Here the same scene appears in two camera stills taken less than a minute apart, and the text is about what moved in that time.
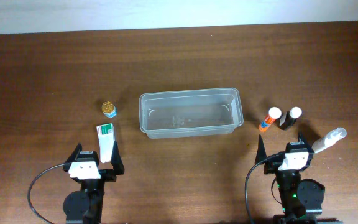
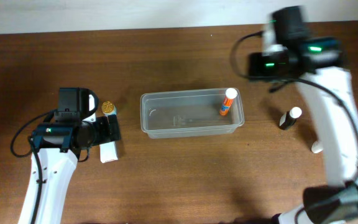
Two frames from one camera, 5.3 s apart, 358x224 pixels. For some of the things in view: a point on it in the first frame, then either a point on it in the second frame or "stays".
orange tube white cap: (274, 113) to (230, 94)
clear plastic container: (191, 113) stays
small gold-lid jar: (109, 109) stays
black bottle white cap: (289, 117) stays
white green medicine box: (107, 142) stays
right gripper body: (269, 168) to (257, 66)
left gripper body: (107, 175) to (114, 127)
